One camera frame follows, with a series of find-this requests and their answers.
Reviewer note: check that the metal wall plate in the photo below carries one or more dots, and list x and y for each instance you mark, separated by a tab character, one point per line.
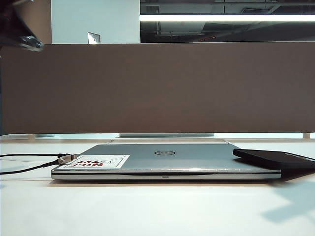
94	38

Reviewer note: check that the black smartphone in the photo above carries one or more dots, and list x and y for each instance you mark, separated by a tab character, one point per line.
270	158

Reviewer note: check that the small red sign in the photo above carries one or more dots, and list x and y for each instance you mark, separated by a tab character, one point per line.
209	38

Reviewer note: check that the silver Dell laptop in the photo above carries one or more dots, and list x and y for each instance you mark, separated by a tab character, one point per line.
197	159

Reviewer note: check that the brown partition panel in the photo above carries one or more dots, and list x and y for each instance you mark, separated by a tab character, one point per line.
157	88

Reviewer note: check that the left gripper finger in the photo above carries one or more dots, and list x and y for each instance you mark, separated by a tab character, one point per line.
21	22
14	34

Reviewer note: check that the white red laptop sticker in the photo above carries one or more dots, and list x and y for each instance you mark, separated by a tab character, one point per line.
118	161

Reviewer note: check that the dark glass window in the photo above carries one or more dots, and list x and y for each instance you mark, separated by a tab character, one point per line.
246	30

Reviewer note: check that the white partition foot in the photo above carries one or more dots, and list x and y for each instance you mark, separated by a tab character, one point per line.
306	136
31	137

